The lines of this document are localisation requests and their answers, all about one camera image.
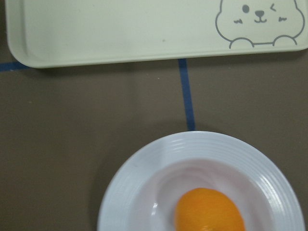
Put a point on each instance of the orange fruit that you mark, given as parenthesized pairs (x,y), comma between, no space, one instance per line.
(203,209)

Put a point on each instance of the cream bear tray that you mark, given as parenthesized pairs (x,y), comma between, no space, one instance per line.
(58,33)

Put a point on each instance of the white round plate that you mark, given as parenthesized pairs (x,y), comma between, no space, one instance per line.
(143,193)

